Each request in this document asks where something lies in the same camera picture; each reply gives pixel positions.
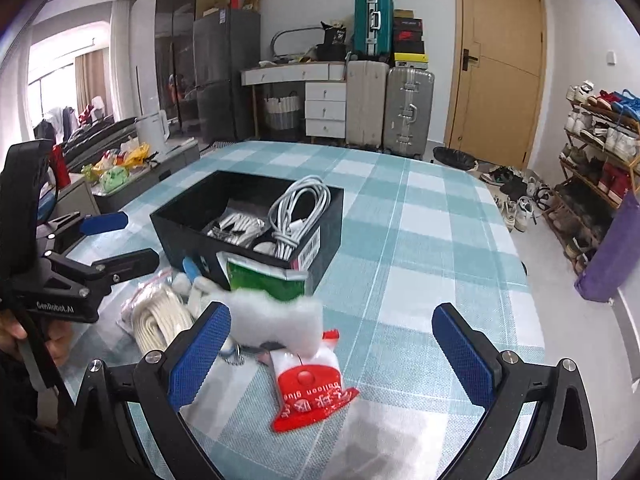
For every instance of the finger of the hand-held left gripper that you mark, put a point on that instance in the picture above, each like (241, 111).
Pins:
(105, 222)
(130, 262)

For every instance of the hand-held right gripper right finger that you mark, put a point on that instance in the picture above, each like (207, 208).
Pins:
(462, 355)

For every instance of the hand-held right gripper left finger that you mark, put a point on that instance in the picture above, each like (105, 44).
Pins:
(200, 352)

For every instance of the black storage box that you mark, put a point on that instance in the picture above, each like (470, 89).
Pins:
(180, 240)

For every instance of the white plush toy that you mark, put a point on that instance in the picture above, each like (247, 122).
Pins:
(200, 292)

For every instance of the white foam sponge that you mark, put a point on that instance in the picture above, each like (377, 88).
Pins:
(280, 320)

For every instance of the green snack packet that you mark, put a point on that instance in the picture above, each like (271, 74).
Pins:
(260, 282)

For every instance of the red plastic packet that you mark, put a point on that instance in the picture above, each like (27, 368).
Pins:
(305, 395)

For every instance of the person's left hand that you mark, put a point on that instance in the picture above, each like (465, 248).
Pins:
(59, 342)

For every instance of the red bottle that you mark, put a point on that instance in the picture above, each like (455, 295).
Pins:
(61, 170)

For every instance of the grey low cabinet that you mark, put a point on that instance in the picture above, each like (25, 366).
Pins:
(150, 180)

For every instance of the yellow snack bag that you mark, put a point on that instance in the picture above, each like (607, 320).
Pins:
(136, 155)

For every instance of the black sofa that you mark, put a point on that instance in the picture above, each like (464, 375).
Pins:
(100, 135)

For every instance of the white kettle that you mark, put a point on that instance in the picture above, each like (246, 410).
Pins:
(150, 132)

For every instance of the brown curtain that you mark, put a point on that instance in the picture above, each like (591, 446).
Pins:
(92, 80)

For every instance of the striped floor mat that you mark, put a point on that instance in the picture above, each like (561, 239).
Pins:
(220, 146)

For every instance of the pile of shoes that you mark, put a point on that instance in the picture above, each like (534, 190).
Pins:
(515, 200)

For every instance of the dark wardrobe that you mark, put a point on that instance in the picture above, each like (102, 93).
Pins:
(175, 50)

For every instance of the grey fridge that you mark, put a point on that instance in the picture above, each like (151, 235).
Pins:
(225, 70)

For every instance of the woven basket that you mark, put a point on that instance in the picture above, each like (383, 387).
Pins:
(281, 112)

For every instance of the wooden shoe rack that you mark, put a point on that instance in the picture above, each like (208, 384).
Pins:
(595, 180)

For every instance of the white desk with drawers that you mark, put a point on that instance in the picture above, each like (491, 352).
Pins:
(325, 105)

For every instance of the silver suitcase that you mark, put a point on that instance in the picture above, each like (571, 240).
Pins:
(407, 110)

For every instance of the beige suitcase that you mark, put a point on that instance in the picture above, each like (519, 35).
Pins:
(365, 105)

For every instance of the wooden door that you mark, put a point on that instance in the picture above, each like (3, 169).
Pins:
(500, 85)

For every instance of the black bag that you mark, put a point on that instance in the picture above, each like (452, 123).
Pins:
(332, 42)

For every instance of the stack of shoe boxes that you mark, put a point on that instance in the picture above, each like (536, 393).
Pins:
(407, 40)

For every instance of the teal suitcase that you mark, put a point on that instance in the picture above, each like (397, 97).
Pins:
(372, 20)

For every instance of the oval metal frame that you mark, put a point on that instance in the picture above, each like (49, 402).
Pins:
(280, 37)

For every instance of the white light switch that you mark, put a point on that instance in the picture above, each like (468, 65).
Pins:
(611, 57)

